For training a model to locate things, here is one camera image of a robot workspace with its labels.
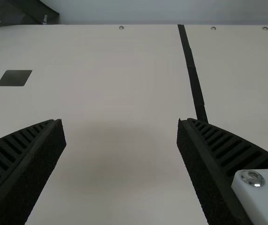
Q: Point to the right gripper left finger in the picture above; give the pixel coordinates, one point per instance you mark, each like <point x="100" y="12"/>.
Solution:
<point x="19" y="168"/>

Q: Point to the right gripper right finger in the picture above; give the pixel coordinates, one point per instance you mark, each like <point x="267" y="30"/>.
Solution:
<point x="218" y="164"/>

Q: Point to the small square scanner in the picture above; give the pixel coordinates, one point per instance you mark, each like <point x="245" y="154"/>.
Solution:
<point x="14" y="78"/>

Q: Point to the black strip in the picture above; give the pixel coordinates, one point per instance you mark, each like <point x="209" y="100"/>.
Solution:
<point x="190" y="65"/>

